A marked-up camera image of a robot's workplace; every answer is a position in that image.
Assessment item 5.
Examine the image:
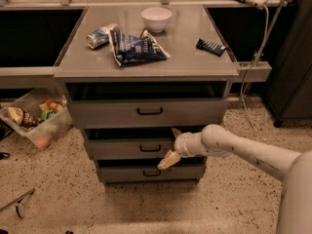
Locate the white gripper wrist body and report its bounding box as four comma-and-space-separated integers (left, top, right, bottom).
175, 133, 208, 158

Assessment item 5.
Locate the grey drawer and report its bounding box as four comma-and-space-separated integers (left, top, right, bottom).
81, 125, 217, 160
65, 81, 227, 129
95, 157, 207, 183

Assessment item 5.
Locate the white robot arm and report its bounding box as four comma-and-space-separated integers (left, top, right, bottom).
158, 124, 312, 234

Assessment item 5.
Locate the grey bottom drawer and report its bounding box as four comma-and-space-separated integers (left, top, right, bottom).
95, 157, 207, 183

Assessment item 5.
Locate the grey top drawer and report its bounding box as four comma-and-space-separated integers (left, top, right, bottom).
65, 81, 227, 129

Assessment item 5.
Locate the dark blue snack bar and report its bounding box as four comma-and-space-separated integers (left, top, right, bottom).
196, 39, 226, 57

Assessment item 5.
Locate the blue chip bag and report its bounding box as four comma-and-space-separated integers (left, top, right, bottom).
109, 28, 171, 66

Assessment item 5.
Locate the dark cabinet on right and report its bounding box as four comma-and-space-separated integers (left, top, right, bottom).
264, 0, 312, 128

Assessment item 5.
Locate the white ceramic bowl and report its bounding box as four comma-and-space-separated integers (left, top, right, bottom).
141, 8, 172, 32

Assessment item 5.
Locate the crushed silver soda can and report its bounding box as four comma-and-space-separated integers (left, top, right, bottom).
86, 23, 119, 49

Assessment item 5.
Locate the orange fruit in bin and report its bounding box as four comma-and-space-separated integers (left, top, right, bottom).
49, 101, 58, 110

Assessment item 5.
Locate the green packet in bin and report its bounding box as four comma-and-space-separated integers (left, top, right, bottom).
41, 110, 58, 121

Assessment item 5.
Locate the clear plastic storage bin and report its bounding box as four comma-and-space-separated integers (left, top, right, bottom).
0, 88, 73, 149

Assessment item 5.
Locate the brown snack bag in bin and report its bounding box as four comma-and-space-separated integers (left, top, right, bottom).
8, 107, 38, 129

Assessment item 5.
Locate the grey drawer cabinet frame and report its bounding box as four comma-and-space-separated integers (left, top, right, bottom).
55, 5, 239, 183

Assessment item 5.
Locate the white power cable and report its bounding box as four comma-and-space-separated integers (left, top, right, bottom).
239, 4, 271, 138

